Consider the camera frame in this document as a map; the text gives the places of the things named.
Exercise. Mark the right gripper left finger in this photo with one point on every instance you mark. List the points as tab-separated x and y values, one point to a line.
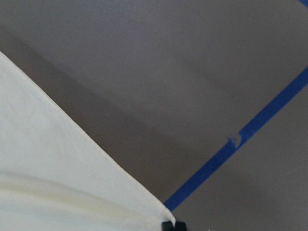
167	226

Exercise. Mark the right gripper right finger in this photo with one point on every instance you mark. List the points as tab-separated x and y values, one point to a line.
180	226

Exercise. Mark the beige long-sleeve printed t-shirt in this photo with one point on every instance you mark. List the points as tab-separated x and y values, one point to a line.
54	177

